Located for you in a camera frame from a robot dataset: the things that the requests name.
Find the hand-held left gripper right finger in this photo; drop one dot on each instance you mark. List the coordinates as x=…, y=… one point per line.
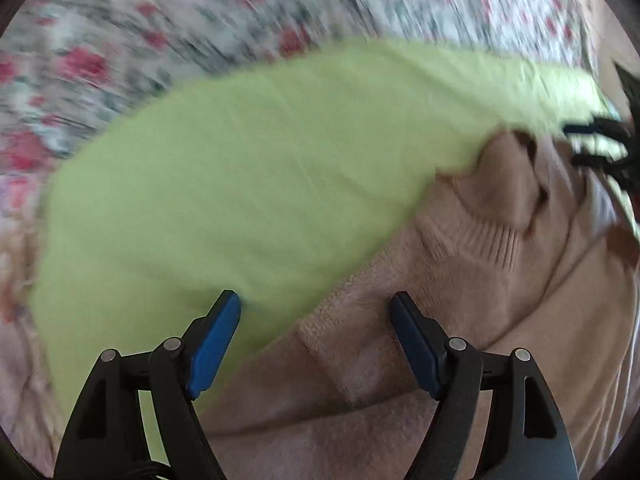
x=412, y=340

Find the pink knitted sweater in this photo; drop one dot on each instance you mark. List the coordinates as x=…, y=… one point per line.
x=450, y=280

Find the white red floral quilt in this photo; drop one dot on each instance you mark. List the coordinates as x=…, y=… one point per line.
x=175, y=15

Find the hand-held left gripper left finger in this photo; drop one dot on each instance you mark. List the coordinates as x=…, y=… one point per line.
x=215, y=340

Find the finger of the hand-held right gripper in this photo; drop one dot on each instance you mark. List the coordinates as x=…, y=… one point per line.
x=600, y=161
x=592, y=129

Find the light green bed sheet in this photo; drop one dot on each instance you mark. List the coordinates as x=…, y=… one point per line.
x=225, y=160

